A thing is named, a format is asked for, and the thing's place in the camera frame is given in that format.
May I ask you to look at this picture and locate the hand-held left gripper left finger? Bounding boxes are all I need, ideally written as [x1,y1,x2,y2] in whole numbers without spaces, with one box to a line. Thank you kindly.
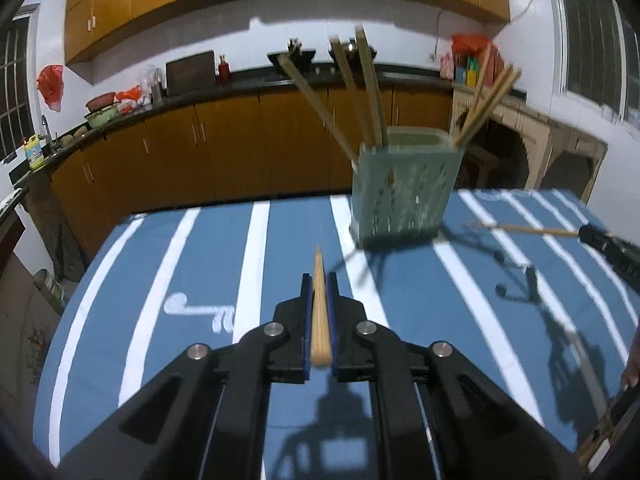
[55,272,314,480]

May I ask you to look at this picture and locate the beige side cabinet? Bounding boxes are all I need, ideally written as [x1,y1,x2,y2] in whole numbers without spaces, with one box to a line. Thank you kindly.
[450,82,608,206]

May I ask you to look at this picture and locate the black wok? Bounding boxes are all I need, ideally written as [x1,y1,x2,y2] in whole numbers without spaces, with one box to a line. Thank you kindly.
[267,37,318,68]
[327,42,377,63]

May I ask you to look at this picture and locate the dark cutting board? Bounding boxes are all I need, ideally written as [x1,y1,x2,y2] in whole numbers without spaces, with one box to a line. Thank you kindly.
[165,51,216,93]

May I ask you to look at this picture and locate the metal pot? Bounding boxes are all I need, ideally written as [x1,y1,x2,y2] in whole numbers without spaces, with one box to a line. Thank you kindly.
[34,269,66,306]

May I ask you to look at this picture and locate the green basin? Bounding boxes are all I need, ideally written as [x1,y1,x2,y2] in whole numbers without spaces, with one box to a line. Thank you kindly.
[84,107,121,128]

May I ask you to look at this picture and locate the barred window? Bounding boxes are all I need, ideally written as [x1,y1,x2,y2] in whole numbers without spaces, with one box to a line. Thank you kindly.
[0,7,38,158]
[555,0,640,133]

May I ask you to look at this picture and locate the red hanging plastic bag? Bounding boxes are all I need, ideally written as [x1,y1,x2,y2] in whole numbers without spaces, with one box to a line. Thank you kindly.
[37,64,65,112]

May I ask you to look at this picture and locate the red basin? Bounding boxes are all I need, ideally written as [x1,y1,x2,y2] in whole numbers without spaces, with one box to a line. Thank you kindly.
[85,91,118,111]

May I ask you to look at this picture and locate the green plastic utensil holder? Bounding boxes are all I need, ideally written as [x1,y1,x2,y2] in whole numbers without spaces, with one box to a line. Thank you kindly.
[350,127,468,248]

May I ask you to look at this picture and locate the red bag with colourful packets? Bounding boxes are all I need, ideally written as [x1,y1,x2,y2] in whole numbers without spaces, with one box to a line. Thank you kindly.
[440,34,506,86]

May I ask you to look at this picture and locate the metal utensil cup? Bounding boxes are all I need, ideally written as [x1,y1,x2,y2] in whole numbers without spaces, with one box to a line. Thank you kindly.
[145,65,166,101]

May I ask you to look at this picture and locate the blue white striped tablecloth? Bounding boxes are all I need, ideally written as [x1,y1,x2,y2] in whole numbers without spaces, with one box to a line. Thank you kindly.
[32,189,640,468]

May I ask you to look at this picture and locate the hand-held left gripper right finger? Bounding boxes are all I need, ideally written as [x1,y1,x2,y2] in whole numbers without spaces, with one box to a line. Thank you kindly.
[327,272,585,480]

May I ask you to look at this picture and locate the yellow detergent bottle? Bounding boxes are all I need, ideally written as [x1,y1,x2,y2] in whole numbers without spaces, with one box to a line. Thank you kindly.
[24,134,45,170]

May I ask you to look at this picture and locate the orange plastic bag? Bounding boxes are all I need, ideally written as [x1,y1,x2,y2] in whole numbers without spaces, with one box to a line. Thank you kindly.
[116,85,151,111]

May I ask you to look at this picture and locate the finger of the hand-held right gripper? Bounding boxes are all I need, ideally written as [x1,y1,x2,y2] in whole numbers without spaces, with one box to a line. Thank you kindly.
[579,225,640,293]

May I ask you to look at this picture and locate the person's right hand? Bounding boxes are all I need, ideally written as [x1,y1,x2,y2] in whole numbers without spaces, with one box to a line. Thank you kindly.
[621,322,640,391]

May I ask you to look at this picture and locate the brown lower kitchen cabinets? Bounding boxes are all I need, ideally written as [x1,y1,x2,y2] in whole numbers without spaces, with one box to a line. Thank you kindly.
[50,80,453,261]

